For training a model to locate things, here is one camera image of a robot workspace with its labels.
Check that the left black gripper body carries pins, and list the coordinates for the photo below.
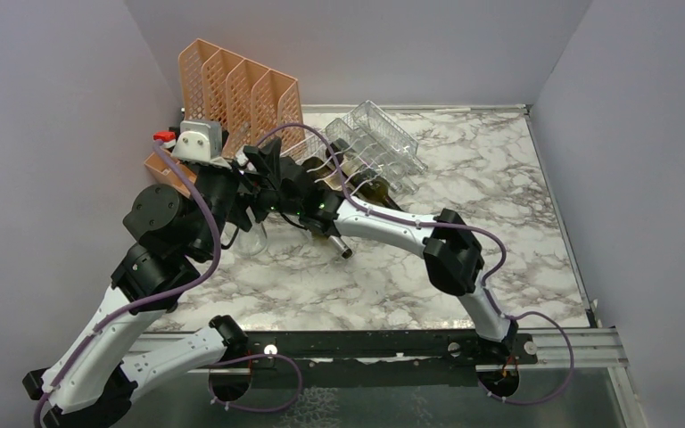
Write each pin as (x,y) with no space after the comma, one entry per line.
(223,188)

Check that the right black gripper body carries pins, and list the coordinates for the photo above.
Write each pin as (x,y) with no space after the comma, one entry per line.
(292,207)

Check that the green wine bottle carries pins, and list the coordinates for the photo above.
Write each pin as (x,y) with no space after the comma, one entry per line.
(342,249)
(323,173)
(365,181)

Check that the clear glass bottle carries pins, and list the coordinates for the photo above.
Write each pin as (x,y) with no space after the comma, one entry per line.
(250,243)
(385,130)
(374,154)

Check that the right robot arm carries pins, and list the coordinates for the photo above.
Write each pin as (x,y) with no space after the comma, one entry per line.
(448,246)

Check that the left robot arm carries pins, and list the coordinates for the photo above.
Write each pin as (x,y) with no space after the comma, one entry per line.
(95,383)

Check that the orange plastic file organizer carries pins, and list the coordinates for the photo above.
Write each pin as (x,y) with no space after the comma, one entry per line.
(247,98)

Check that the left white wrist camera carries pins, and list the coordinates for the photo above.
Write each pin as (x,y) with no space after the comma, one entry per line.
(199,142)

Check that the white wire wine rack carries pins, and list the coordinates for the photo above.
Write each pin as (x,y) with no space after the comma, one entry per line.
(372,141)

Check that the black metal base rail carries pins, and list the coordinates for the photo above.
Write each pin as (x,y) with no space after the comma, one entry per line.
(394,358)

